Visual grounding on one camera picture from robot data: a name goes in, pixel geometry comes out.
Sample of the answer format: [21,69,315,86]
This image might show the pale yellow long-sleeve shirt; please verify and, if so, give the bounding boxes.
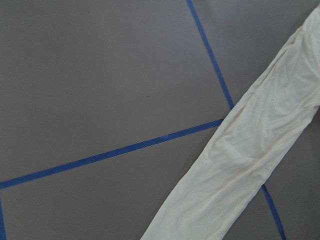
[142,8,320,240]

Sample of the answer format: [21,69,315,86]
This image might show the brown gridded table mat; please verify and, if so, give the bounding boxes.
[0,0,320,240]

